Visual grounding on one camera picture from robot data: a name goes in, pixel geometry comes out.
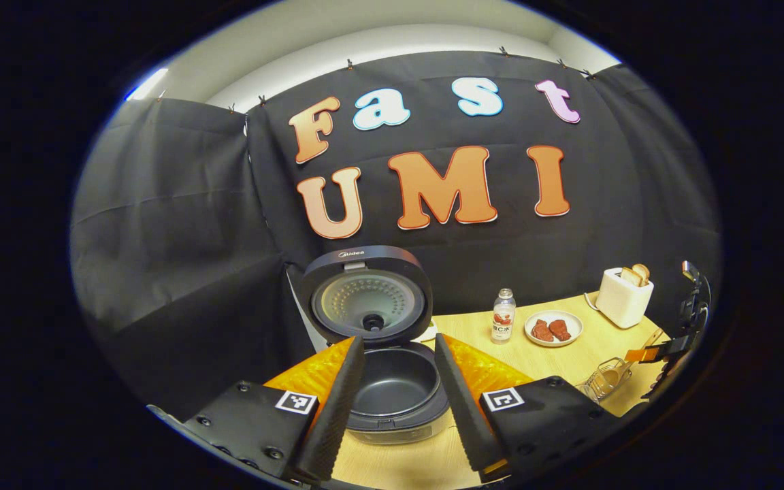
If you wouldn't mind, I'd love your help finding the wire chopstick holder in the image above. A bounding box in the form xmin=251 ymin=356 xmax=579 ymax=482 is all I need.
xmin=579 ymin=356 xmax=636 ymax=404

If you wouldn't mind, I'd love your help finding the white toaster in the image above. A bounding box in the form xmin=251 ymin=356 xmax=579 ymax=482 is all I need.
xmin=595 ymin=267 xmax=655 ymax=329

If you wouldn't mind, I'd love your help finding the black rice cooker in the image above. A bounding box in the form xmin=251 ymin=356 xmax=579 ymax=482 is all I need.
xmin=299 ymin=245 xmax=451 ymax=446

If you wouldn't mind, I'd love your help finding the black backdrop cloth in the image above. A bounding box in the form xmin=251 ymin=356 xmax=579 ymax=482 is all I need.
xmin=69 ymin=49 xmax=723 ymax=423

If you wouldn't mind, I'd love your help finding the ceiling light panel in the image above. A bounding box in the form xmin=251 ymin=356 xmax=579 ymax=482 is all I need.
xmin=123 ymin=67 xmax=169 ymax=103

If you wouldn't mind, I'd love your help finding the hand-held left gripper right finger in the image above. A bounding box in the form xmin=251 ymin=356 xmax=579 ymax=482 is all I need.
xmin=434 ymin=333 xmax=627 ymax=483

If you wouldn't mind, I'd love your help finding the clear drink bottle red label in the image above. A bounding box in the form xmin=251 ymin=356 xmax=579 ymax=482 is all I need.
xmin=491 ymin=287 xmax=517 ymax=345

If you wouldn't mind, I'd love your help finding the white round plate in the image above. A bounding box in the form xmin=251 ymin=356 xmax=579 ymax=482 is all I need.
xmin=524 ymin=310 xmax=583 ymax=348

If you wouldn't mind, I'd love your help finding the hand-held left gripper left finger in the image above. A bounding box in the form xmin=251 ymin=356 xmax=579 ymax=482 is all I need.
xmin=147 ymin=336 xmax=366 ymax=485

